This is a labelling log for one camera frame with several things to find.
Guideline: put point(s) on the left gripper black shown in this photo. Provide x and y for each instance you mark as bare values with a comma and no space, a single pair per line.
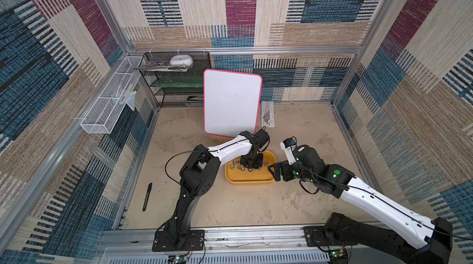
257,166

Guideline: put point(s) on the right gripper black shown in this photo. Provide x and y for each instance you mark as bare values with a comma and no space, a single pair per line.
283,171

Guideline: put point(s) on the yellow plastic storage box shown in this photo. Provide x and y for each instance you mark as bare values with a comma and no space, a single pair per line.
243,177

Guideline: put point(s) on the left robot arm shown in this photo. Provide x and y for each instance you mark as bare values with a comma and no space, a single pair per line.
197,177

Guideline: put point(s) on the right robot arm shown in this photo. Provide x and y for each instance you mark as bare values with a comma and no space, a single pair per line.
406,235

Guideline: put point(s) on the white printed packet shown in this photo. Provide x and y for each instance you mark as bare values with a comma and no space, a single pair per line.
267,114

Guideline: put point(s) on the pink framed whiteboard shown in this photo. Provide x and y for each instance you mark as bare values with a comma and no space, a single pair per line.
231,102

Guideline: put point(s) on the black marker pen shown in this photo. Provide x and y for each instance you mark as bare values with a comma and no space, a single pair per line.
147,195

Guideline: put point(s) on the white round device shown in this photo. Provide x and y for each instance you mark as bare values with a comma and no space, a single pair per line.
182,60

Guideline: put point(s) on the magazine on shelf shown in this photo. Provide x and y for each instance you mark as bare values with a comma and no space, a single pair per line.
163,66

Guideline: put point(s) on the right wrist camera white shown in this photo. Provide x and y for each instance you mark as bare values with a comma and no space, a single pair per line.
288,146

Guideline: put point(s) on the aluminium front rail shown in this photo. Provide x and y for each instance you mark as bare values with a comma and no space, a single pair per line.
272,244

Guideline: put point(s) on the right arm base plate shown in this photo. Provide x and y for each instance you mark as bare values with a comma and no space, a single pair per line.
317,236

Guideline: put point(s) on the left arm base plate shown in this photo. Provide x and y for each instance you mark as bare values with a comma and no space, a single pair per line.
192,240

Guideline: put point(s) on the black wire shelf rack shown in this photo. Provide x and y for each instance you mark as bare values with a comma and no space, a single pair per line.
177,89

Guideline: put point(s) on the white wire wall basket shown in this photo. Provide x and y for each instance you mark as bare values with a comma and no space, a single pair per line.
117,94

